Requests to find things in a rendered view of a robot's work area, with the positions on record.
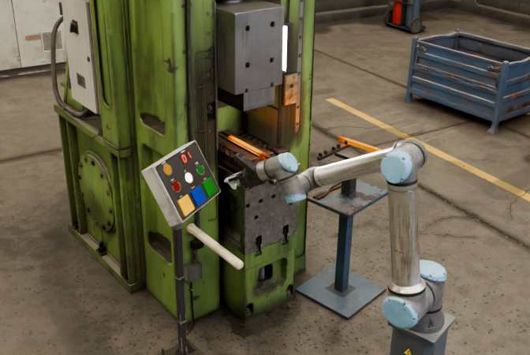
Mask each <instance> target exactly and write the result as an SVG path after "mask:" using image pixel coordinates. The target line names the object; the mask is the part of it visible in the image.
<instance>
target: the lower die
mask: <svg viewBox="0 0 530 355"><path fill-rule="evenodd" d="M221 131H223V132H224V133H227V134H229V135H231V136H235V137H236V138H237V139H239V140H242V141H244V142H245V143H247V144H249V145H251V146H253V147H254V148H257V149H259V150H261V151H262V152H268V154H269V155H271V156H273V157H274V152H272V151H269V150H267V149H266V148H262V147H261V146H260V145H257V144H256V143H254V142H252V141H250V140H247V139H246V138H243V137H242V136H241V135H239V136H238V135H237V133H235V132H233V131H231V130H229V129H226V130H219V132H221ZM218 142H219V143H220V144H221V145H225V146H226V148H230V150H229V149H226V161H227V162H228V163H229V162H231V165H232V166H234V160H233V157H234V156H235V155H236V154H237V153H238V152H240V153H241V154H242V155H244V156H245V157H246V158H247V159H249V160H250V161H251V162H252V163H254V164H255V165H257V163H258V162H261V161H263V160H260V159H259V155H257V154H256V153H255V152H253V151H250V150H248V149H247V148H245V147H243V146H241V145H239V144H238V143H236V142H234V141H232V140H230V139H228V138H227V137H225V136H223V135H221V134H218ZM224 151H225V147H224V146H222V147H221V158H222V159H223V160H224V159H225V155H224ZM230 151H232V152H231V153H230ZM233 151H235V154H234V152H233ZM236 168H237V169H239V170H244V167H242V166H241V165H240V164H239V163H237V162H236Z"/></svg>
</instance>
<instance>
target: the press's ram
mask: <svg viewBox="0 0 530 355"><path fill-rule="evenodd" d="M284 8H285V7H284V6H281V5H278V4H274V3H271V2H266V1H263V0H243V2H239V3H231V4H227V3H219V2H216V27H217V73H218V88H221V89H223V90H225V91H227V92H230V93H232V94H234V95H239V94H242V93H245V92H252V91H255V90H259V89H262V88H269V87H270V86H275V85H280V84H282V69H283V38H284Z"/></svg>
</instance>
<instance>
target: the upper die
mask: <svg viewBox="0 0 530 355"><path fill-rule="evenodd" d="M274 90H275V86H270V87H269V88H262V89H259V90H255V91H252V92H245V93H242V94H239V95H234V94H232V93H230V92H227V91H225V90H223V89H221V88H218V99H219V100H221V101H223V102H224V103H227V104H229V105H231V106H233V107H236V108H237V109H239V110H242V111H246V110H251V109H255V108H258V107H264V106H267V105H271V104H274Z"/></svg>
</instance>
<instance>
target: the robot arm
mask: <svg viewBox="0 0 530 355"><path fill-rule="evenodd" d="M233 160H235V161H236V162H237V163H239V164H240V165H241V166H242V167H244V170H242V171H240V172H238V173H235V174H233V175H231V176H229V177H227V178H226V179H225V181H224V182H227V183H229V185H230V186H231V188H232V189H236V188H237V186H240V183H241V186H242V187H241V188H242V190H243V191H246V190H249V189H252V188H253V187H255V186H257V185H262V184H264V183H265V182H266V181H268V180H270V179H273V178H277V181H278V183H279V186H280V188H281V191H282V193H283V196H284V198H285V199H286V203H288V204H293V203H296V202H299V201H301V200H304V199H306V194H307V193H308V192H310V191H312V190H313V189H316V188H320V187H323V186H325V185H330V184H334V183H337V182H340V181H346V180H349V179H353V178H359V177H363V176H366V175H369V174H375V173H378V172H382V175H383V176H384V177H385V179H386V183H387V185H388V201H389V217H390V248H391V264H392V278H391V279H390V280H389V281H388V284H387V285H388V297H387V298H386V299H385V300H384V301H383V304H382V310H383V315H384V316H385V317H386V319H387V320H388V321H389V322H390V323H392V324H393V325H394V326H395V327H398V328H401V329H411V330H413V331H416V332H420V333H425V334H430V333H435V332H437V331H440V330H441V329H442V328H443V326H444V323H445V316H444V313H443V310H442V302H443V296H444V291H445V286H446V269H445V268H444V267H443V266H442V265H440V264H438V263H436V262H433V261H430V260H420V240H419V216H418V192H417V182H418V170H419V169H420V168H421V167H422V166H423V165H424V164H425V163H426V161H427V149H426V148H425V146H424V145H423V144H422V143H421V142H419V141H418V140H401V141H398V142H396V143H395V144H394V146H393V147H392V148H387V149H383V150H380V151H375V152H372V153H369V154H366V155H361V156H357V157H355V158H351V159H347V160H343V161H340V162H337V163H332V164H329V165H325V166H319V167H317V166H314V167H310V168H308V169H307V170H306V171H304V172H303V173H301V174H298V175H297V172H296V171H297V167H298V165H297V160H296V159H295V157H294V156H293V155H292V154H290V153H288V152H286V153H283V154H280V155H277V156H275V157H272V158H269V159H265V160H263V161H261V162H258V163H257V165H255V164H254V163H252V162H251V161H250V160H249V159H247V158H246V157H245V156H244V155H242V154H241V153H240V152H238V153H237V154H236V155H235V156H234V157H233ZM247 187H249V189H244V188H247Z"/></svg>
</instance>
